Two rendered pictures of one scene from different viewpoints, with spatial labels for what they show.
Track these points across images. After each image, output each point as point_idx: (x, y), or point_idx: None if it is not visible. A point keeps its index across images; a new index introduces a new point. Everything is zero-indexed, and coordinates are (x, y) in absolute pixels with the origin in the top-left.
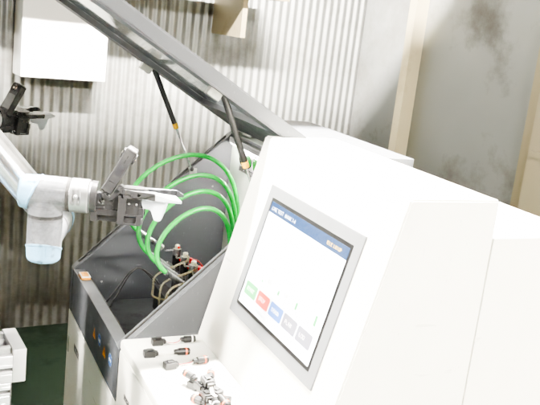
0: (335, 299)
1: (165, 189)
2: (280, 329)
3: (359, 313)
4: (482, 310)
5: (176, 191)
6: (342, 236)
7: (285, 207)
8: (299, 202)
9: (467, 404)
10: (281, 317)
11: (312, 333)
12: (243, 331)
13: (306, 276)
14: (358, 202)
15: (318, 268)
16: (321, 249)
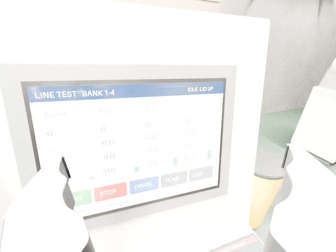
0: (224, 126)
1: (25, 192)
2: (163, 190)
3: (251, 121)
4: None
5: (64, 160)
6: (207, 76)
7: (74, 83)
8: (103, 67)
9: None
10: (158, 181)
11: (210, 163)
12: (92, 235)
13: (175, 132)
14: (211, 38)
15: (189, 116)
16: (182, 99)
